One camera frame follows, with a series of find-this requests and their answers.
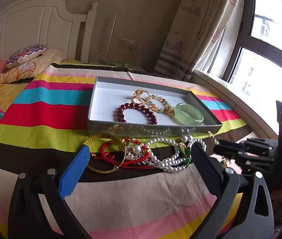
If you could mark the white bedside table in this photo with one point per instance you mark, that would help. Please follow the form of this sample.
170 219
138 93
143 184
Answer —
118 65

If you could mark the silver pearl flower brooch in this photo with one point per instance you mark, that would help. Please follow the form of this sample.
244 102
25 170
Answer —
138 155

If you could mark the wall power socket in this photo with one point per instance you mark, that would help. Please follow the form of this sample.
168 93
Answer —
127 44

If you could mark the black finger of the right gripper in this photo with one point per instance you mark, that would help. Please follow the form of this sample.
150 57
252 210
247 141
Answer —
259 144

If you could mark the gold ring green stone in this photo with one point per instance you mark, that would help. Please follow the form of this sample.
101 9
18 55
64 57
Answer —
184 157

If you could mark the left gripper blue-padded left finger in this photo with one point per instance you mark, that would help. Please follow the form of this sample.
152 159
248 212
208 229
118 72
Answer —
73 172

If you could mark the gold double pearl earring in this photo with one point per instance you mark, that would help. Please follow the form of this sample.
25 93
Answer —
187 140

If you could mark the dark framed window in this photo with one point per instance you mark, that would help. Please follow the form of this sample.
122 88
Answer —
254 72

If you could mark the colourful rhinestone hair clip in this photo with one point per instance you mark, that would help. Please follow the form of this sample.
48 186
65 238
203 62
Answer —
224 160

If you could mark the cream patterned pillow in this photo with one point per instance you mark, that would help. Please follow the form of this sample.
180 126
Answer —
32 68

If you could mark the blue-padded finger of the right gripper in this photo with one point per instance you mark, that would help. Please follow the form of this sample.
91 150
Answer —
232 150

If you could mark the gold wire flower bangle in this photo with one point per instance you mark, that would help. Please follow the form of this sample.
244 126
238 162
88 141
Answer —
141 96

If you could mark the beige printed curtain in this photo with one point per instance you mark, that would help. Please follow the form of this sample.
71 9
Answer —
197 26

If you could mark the embroidered floral cushion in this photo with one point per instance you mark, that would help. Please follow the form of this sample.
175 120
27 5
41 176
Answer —
25 55

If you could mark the green jade bangle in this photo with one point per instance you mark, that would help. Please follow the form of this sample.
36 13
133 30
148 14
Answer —
188 115

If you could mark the colourful striped bed cover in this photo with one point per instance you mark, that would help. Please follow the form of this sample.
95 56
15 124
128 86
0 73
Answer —
126 203

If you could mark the white wooden headboard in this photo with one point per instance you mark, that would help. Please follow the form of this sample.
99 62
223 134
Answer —
30 22

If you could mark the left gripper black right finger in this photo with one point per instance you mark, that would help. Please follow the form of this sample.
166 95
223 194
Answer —
209 169

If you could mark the grey shallow cardboard tray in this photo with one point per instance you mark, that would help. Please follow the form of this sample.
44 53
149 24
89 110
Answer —
112 111

